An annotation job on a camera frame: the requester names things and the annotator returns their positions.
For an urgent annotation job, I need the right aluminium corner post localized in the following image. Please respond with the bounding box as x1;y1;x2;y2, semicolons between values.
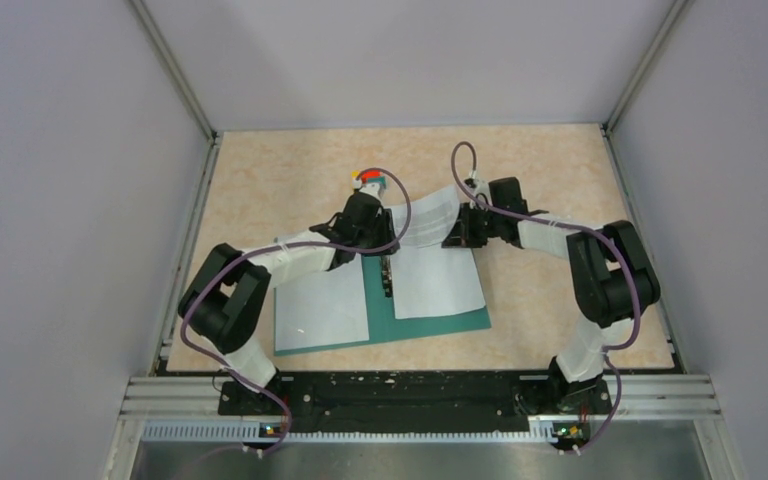
602;0;694;138

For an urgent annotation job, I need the silver folder clip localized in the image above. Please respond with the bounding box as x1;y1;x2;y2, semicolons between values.
380;256;393;298

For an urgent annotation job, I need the printed white paper sheet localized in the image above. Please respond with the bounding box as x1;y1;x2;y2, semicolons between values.
390;186;486;320

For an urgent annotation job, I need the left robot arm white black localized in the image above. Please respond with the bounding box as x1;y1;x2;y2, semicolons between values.
177;183;399;414

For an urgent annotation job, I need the aluminium corner post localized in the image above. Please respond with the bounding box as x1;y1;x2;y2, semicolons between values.
602;0;694;138
125;0;218;143

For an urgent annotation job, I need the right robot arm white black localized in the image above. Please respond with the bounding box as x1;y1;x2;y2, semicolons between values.
442;176;661;412

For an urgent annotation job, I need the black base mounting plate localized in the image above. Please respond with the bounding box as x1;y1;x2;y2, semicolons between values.
218;370;611;434

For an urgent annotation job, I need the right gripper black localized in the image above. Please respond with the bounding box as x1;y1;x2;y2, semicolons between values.
442;202;504;249

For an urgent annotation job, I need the aluminium frame rail front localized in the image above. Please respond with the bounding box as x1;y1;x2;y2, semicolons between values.
120;374;721;444

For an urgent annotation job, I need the left aluminium corner post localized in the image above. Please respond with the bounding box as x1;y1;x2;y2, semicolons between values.
125;0;218;143

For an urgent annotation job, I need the green file folder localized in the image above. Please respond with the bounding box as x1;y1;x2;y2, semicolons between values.
290;257;491;355

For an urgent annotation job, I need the red block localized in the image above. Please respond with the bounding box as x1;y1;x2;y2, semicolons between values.
361;170;381;183

